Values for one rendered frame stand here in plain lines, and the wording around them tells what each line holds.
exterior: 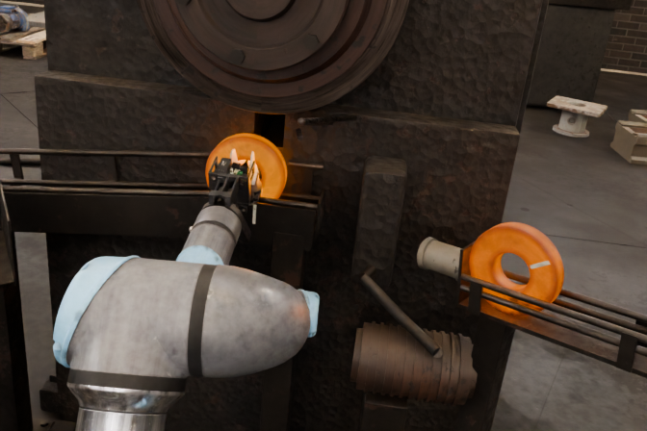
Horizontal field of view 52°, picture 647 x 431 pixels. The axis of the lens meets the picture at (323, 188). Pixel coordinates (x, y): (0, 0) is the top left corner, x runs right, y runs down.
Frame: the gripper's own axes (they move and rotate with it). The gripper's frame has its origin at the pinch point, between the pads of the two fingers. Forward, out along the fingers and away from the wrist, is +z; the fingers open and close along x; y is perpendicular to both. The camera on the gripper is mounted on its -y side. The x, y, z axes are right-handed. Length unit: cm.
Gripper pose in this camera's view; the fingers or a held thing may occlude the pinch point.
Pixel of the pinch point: (246, 164)
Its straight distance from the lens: 127.5
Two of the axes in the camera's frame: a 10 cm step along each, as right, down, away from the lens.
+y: 0.6, -8.0, -6.0
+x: -9.9, -1.2, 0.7
